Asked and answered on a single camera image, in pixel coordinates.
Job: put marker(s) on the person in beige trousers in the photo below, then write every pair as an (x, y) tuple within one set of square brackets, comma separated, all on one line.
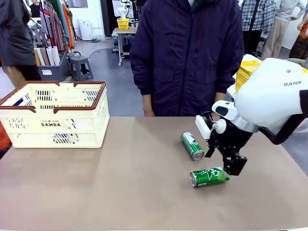
[(276, 31)]

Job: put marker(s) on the blue Pocari Sweat can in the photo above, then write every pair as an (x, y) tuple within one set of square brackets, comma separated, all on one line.
[(20, 101)]

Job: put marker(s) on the orange red fabric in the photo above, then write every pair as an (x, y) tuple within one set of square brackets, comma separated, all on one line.
[(3, 137)]

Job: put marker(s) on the white paper roll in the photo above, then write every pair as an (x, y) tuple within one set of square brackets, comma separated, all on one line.
[(50, 56), (56, 55)]

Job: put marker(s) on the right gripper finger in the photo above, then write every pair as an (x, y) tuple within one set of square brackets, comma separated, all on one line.
[(209, 152), (234, 162)]

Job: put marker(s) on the person in plaid shirt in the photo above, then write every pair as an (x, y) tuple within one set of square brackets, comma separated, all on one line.
[(258, 14)]

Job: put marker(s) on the green can with white logo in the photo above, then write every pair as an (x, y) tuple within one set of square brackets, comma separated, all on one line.
[(207, 178)]

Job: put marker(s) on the distant grey work table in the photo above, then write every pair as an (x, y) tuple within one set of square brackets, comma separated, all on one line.
[(122, 31)]

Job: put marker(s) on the person's right hand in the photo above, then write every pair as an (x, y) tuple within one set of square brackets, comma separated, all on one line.
[(149, 111)]

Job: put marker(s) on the grey plastic stool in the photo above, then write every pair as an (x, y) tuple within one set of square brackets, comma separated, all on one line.
[(80, 68)]

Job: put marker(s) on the person in navy jacket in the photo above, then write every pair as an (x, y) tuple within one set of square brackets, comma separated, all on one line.
[(187, 60)]

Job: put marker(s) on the person's left forearm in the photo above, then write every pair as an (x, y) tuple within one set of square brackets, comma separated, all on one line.
[(220, 97)]

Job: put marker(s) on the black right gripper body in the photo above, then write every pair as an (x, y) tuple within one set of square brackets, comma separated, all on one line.
[(233, 137)]

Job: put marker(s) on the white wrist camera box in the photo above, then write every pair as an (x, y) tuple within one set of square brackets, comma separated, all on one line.
[(202, 126)]

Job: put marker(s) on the orange hanging garment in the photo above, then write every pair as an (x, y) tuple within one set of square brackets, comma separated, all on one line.
[(68, 26)]

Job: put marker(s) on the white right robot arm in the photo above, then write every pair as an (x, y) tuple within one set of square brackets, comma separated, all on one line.
[(269, 96)]

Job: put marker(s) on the small distant yellow basket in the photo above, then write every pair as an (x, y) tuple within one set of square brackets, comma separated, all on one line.
[(123, 24)]

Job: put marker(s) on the brown paper roll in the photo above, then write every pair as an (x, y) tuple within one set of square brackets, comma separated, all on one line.
[(44, 56)]

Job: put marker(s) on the plaid hanging garment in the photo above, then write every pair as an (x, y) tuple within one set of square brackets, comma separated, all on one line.
[(51, 26)]

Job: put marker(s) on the white air purifier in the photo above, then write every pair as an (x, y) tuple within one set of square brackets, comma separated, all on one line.
[(85, 30)]

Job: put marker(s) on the grey storage bin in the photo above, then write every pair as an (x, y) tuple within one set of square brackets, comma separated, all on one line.
[(53, 72)]

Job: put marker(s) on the person's right forearm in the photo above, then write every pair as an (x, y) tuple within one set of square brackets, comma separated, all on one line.
[(146, 100)]

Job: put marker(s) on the green can with torn label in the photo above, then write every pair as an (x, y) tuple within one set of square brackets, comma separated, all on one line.
[(191, 146)]

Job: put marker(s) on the large yellow plastic basket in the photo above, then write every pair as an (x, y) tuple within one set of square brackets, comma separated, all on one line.
[(245, 74)]

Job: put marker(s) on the black tripod pole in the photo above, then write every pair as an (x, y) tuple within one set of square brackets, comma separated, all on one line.
[(251, 26)]

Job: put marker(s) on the person in dark grey coat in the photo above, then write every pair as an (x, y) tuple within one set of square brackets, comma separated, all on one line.
[(14, 36)]

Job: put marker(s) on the person in camouflage trousers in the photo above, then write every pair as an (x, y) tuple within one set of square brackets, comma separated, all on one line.
[(299, 45)]

